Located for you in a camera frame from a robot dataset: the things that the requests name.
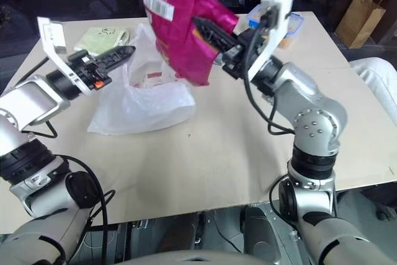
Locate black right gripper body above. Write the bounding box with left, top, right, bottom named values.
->
left=221, top=28, right=259, bottom=81

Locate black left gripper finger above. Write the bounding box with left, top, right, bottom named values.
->
left=98, top=50, right=135, bottom=73
left=94, top=45, right=136, bottom=65

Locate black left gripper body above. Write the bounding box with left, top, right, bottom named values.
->
left=68, top=49, right=112, bottom=91

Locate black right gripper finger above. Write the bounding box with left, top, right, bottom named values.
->
left=193, top=24, right=237, bottom=56
left=192, top=16, right=242, bottom=49

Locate magenta snack bag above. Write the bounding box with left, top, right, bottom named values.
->
left=132, top=0, right=240, bottom=87

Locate white translucent plastic bag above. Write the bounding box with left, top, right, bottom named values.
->
left=87, top=22, right=197, bottom=137

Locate brown paper carrier bag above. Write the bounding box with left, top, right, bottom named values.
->
left=334, top=0, right=390, bottom=50

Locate green flat packet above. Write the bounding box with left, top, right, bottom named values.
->
left=73, top=27, right=122, bottom=57

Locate red and white packet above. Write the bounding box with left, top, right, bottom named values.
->
left=132, top=70, right=170, bottom=89

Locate clear plastic food container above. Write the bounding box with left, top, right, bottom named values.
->
left=247, top=4, right=304, bottom=50

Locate white padded cushion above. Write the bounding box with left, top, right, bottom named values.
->
left=349, top=56, right=397, bottom=119

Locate dark grey rounded housing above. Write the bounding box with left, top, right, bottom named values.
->
left=244, top=204, right=301, bottom=264

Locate light grey robot torso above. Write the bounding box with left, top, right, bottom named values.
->
left=113, top=246, right=263, bottom=265

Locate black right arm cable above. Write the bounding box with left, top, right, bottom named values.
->
left=243, top=9, right=300, bottom=229

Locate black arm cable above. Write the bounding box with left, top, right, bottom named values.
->
left=18, top=56, right=117, bottom=238
left=243, top=9, right=300, bottom=229

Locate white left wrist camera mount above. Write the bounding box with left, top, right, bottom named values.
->
left=37, top=16, right=96, bottom=96

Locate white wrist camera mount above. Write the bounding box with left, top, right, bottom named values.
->
left=37, top=16, right=96, bottom=96
left=247, top=0, right=296, bottom=85

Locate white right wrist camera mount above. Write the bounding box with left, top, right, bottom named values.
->
left=247, top=0, right=296, bottom=85

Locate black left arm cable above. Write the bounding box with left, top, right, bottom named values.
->
left=18, top=56, right=117, bottom=238

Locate thin black loose cable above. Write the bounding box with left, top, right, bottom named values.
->
left=213, top=211, right=244, bottom=255

